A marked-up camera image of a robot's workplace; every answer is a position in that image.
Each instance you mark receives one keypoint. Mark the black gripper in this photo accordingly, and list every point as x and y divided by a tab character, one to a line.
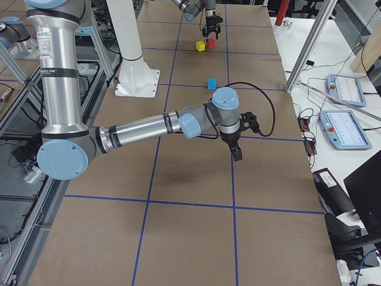
230	139
211	21

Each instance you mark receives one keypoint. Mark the red wooden block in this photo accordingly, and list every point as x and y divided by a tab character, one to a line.
211	43

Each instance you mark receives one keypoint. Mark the blue wooden block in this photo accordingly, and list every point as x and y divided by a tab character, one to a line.
211	84

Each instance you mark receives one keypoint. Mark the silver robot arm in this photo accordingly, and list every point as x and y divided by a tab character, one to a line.
68	145
191	9

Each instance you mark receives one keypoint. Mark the yellow wooden block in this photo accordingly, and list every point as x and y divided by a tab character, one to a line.
200	46

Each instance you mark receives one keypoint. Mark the small electronics board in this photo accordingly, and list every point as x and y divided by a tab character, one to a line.
308	137

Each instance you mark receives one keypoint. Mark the red cylinder bottle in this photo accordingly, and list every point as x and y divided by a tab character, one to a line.
282	12

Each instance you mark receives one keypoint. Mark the near teach pendant tablet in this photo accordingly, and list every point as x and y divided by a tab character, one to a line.
343	130

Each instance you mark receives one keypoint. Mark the teach pendant tablet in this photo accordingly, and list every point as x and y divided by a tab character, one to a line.
346	88
343	130

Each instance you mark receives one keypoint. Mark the black label box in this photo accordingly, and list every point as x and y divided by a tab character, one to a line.
329	184

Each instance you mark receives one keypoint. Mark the far teach pendant tablet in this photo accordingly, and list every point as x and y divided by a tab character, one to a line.
346	88

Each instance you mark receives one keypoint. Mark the black computer monitor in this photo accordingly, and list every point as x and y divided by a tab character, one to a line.
363	187

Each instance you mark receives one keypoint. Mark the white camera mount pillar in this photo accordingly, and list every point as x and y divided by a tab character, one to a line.
135	79

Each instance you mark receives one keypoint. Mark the aluminium frame post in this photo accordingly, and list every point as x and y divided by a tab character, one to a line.
318	25

